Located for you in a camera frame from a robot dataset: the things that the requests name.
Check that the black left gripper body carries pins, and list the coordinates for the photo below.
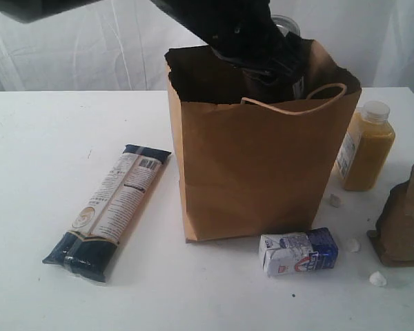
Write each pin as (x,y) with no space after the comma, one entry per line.
(262,53)

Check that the clear can with pull-tab lid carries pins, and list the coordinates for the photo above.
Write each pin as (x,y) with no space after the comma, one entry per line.
(290,30)

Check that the brown paper shopping bag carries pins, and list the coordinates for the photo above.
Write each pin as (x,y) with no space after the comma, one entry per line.
(247,167)

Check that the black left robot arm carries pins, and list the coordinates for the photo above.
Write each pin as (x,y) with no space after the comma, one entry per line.
(117,45)

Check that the white crumb behind bag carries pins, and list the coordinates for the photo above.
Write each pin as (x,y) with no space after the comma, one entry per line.
(335,201)

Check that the white backdrop curtain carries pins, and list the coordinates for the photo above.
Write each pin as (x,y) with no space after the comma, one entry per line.
(373,39)

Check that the yellow juice bottle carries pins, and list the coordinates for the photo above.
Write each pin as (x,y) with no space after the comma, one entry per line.
(365,147)

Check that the blue white milk carton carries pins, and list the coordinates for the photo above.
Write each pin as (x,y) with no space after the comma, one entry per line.
(295,252)

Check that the brown kraft paper pouch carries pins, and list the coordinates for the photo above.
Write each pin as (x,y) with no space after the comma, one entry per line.
(393,236)

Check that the blue spaghetti pasta packet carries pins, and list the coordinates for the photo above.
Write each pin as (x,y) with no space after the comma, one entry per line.
(89,245)

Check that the white crumb front right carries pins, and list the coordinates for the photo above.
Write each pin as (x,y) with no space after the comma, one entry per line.
(377,279)

